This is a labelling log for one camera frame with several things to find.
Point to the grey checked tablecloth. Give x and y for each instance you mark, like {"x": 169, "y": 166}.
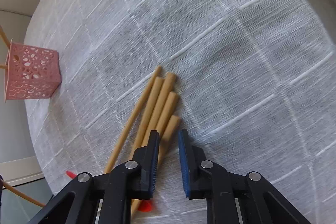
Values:
{"x": 210, "y": 43}

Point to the pink perforated utensil holder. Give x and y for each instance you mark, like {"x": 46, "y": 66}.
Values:
{"x": 34, "y": 77}

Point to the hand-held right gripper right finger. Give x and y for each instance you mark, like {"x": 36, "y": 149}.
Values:
{"x": 183, "y": 161}

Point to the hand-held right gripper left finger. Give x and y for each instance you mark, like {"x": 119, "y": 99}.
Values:
{"x": 155, "y": 158}

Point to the thin wooden chopstick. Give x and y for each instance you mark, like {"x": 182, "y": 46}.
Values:
{"x": 136, "y": 111}

